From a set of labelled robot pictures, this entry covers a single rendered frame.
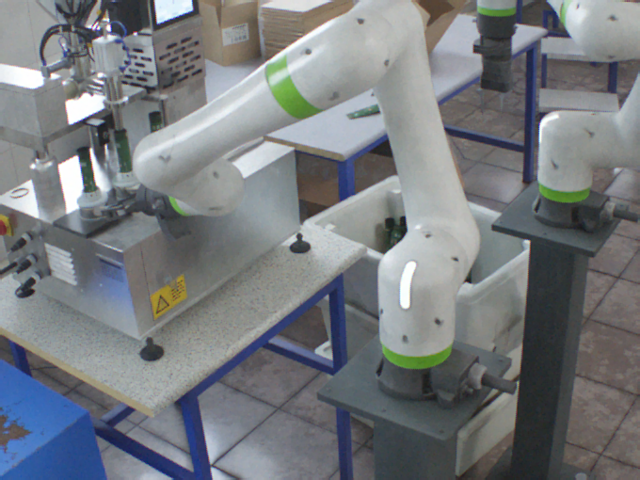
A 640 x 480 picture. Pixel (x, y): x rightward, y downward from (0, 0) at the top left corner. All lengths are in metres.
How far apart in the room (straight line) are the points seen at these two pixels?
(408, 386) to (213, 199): 0.48
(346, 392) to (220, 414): 1.46
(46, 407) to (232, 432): 0.91
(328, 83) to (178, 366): 0.86
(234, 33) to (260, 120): 2.34
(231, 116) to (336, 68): 0.22
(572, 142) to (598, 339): 1.44
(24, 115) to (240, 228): 0.58
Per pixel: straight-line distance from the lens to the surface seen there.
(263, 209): 2.25
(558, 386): 2.39
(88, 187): 2.03
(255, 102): 1.46
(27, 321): 2.29
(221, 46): 3.78
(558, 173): 2.09
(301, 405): 3.06
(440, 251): 1.54
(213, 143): 1.54
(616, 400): 3.11
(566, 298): 2.24
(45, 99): 2.03
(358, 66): 1.36
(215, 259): 2.16
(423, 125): 1.57
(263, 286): 2.26
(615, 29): 1.74
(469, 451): 2.73
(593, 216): 2.13
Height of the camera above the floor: 1.94
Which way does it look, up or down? 30 degrees down
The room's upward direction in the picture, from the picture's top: 4 degrees counter-clockwise
